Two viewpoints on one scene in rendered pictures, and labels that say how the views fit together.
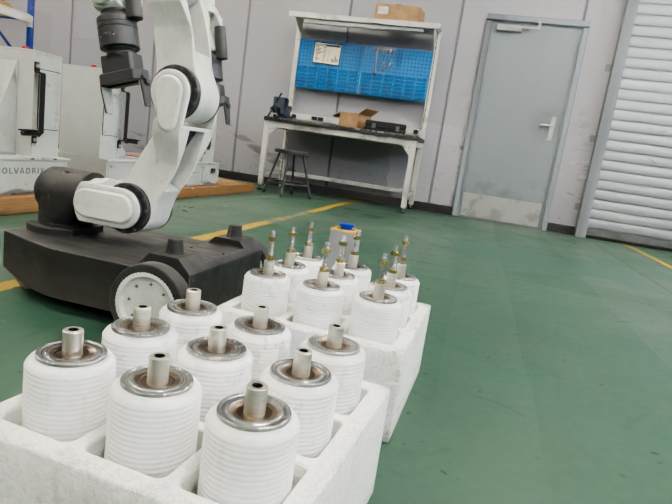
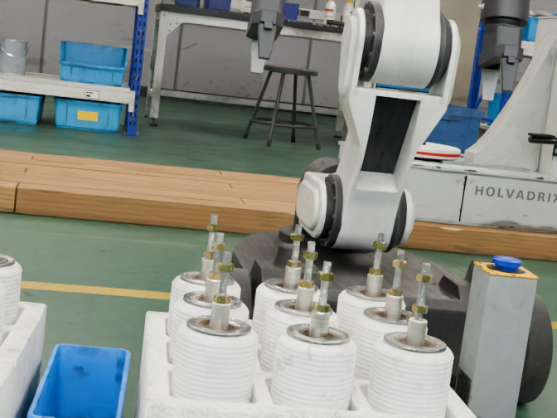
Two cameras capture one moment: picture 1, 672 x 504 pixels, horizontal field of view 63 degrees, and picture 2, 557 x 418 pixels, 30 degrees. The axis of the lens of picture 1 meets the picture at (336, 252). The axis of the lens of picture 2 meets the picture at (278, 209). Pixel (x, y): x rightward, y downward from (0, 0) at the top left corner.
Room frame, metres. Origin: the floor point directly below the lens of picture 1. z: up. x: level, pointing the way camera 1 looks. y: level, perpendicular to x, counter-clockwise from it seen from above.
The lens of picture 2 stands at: (0.61, -1.19, 0.58)
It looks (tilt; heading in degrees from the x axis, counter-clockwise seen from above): 9 degrees down; 66
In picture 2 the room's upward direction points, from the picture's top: 7 degrees clockwise
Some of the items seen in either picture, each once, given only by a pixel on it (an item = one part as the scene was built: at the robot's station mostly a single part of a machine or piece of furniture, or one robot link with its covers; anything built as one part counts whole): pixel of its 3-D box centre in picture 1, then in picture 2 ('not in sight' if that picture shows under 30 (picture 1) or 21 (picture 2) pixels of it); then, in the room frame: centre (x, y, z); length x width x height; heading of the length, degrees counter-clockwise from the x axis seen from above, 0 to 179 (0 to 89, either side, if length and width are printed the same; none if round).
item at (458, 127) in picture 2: not in sight; (430, 135); (3.79, 3.97, 0.19); 0.50 x 0.41 x 0.37; 81
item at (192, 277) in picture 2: (268, 273); (207, 279); (1.10, 0.13, 0.25); 0.08 x 0.08 x 0.01
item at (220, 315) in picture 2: (379, 291); (220, 316); (1.03, -0.09, 0.26); 0.02 x 0.02 x 0.03
